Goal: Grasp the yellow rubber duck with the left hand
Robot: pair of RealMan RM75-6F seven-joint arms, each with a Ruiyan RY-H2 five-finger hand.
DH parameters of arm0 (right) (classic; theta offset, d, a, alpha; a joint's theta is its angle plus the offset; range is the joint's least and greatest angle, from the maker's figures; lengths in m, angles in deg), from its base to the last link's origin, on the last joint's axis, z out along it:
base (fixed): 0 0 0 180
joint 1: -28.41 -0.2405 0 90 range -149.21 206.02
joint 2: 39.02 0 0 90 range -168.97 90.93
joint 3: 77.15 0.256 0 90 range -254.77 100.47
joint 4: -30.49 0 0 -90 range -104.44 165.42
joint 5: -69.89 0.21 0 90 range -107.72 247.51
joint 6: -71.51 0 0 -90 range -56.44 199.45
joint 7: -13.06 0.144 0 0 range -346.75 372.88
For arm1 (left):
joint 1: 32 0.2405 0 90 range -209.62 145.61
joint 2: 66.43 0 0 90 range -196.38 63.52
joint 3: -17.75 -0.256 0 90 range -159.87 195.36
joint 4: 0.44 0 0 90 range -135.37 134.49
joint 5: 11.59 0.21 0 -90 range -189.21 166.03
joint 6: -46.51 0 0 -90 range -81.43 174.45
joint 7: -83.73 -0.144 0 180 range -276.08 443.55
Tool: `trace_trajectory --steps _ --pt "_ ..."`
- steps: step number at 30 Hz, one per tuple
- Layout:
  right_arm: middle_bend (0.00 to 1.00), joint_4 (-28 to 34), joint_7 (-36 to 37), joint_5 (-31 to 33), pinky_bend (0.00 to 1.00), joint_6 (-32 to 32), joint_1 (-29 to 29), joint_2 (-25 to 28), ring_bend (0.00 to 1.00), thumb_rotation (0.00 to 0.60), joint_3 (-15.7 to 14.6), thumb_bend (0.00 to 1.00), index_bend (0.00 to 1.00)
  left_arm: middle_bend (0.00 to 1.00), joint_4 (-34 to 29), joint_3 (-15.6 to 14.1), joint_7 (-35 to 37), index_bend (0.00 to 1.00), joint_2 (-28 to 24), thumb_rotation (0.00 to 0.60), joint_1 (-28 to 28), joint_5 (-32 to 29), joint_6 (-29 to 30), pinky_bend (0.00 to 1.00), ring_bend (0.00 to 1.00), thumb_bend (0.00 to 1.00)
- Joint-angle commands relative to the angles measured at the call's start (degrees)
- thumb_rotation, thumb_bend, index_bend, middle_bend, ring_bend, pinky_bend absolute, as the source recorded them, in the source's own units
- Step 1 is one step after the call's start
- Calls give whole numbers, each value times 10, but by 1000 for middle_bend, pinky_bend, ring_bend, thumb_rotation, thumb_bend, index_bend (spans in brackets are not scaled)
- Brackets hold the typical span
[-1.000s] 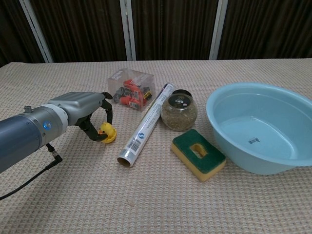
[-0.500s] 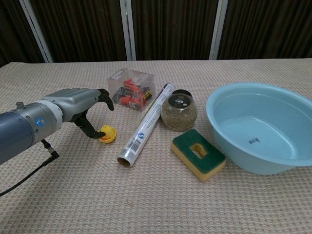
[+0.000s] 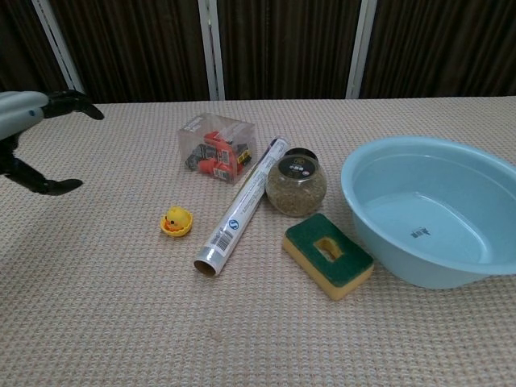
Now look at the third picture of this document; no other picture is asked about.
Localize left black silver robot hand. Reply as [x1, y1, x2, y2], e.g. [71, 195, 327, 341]
[0, 89, 106, 197]

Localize yellow chick toy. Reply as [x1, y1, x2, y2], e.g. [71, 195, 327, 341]
[163, 206, 191, 233]

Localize clear plastic box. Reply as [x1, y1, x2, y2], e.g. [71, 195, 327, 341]
[177, 113, 257, 186]

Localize yellow eggshell toy base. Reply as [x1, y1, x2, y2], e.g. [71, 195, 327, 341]
[160, 215, 194, 239]

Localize glass spice jar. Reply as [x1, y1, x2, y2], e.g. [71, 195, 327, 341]
[264, 148, 327, 218]

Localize dark brown pleated curtain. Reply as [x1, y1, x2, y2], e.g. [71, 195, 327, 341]
[0, 0, 516, 104]

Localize beige woven tablecloth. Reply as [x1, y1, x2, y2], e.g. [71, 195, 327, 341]
[0, 95, 516, 387]

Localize white tube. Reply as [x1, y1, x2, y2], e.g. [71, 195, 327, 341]
[193, 136, 289, 278]

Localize green yellow sponge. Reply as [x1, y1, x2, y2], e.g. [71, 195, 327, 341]
[281, 212, 375, 302]

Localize light blue plastic basin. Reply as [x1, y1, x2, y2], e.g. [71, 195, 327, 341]
[340, 135, 516, 290]

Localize white metal frame post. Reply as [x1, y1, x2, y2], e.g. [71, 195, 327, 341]
[345, 0, 379, 100]
[31, 0, 85, 94]
[197, 0, 226, 102]

